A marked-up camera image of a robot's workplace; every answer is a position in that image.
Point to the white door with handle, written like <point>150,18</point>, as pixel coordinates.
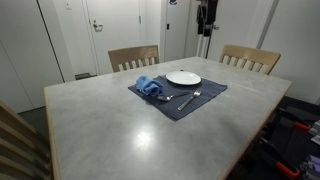
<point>114,24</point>

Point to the wooden chair far left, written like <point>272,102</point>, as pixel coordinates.
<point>133,57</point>

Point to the wooden chair far right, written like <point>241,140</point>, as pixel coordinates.
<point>257,60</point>

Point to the wooden chair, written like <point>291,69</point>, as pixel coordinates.
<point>257,60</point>
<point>133,57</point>
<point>25,153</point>

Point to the white round plate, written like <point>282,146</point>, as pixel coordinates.
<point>183,78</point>

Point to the black orange equipment stand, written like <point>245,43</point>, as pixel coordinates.
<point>284,150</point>

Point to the dark blue cloth placemat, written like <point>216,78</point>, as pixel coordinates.
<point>210,90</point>

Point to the silver metal fork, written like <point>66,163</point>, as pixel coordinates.
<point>196,94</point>

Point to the blue folded napkin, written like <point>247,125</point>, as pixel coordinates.
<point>148,86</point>

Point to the silver metal spoon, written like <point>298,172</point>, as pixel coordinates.
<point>168,98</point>

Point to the wooden chair near left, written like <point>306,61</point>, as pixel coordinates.
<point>25,153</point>

